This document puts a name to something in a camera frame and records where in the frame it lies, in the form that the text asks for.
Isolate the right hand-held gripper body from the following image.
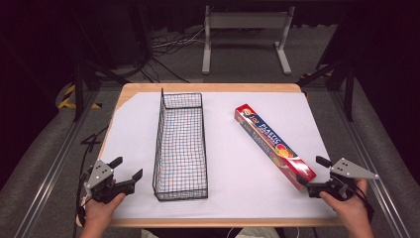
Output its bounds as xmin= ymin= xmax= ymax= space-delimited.
xmin=306 ymin=157 xmax=380 ymax=202

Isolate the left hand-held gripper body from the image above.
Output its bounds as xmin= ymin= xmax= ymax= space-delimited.
xmin=82 ymin=159 xmax=137 ymax=204

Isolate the red plastic wrap box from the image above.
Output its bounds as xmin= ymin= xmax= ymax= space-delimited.
xmin=234 ymin=103 xmax=318 ymax=192

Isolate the person's left hand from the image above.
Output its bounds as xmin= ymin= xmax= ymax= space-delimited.
xmin=80 ymin=191 xmax=127 ymax=230

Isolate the person's right hand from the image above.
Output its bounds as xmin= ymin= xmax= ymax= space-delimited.
xmin=318 ymin=178 xmax=373 ymax=229

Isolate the black tripod stand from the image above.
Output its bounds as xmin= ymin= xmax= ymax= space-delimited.
xmin=296 ymin=55 xmax=357 ymax=123
xmin=69 ymin=58 xmax=131 ymax=123

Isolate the white paper sheet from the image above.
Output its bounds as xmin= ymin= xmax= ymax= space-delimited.
xmin=98 ymin=91 xmax=338 ymax=220

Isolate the yellow black hazard tape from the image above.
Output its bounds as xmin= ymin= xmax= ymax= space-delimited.
xmin=57 ymin=83 xmax=103 ymax=110

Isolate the grey metal stand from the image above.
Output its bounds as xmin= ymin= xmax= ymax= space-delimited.
xmin=201 ymin=4 xmax=296 ymax=76

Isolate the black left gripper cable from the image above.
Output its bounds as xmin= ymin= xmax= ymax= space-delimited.
xmin=72 ymin=125 xmax=111 ymax=238

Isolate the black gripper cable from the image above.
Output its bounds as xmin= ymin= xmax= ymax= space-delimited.
xmin=72 ymin=125 xmax=111 ymax=238
xmin=350 ymin=184 xmax=376 ymax=223

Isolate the aluminium floor rail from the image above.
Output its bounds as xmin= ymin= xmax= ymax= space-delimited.
xmin=328 ymin=89 xmax=412 ymax=238
xmin=12 ymin=88 xmax=101 ymax=238

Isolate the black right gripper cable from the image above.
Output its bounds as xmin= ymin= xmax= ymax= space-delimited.
xmin=350 ymin=184 xmax=376 ymax=223

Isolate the black wire basket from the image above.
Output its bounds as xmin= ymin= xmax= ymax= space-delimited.
xmin=152 ymin=87 xmax=210 ymax=202

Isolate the bundle of floor cables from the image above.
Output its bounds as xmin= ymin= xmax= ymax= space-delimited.
xmin=140 ymin=25 xmax=207 ymax=84

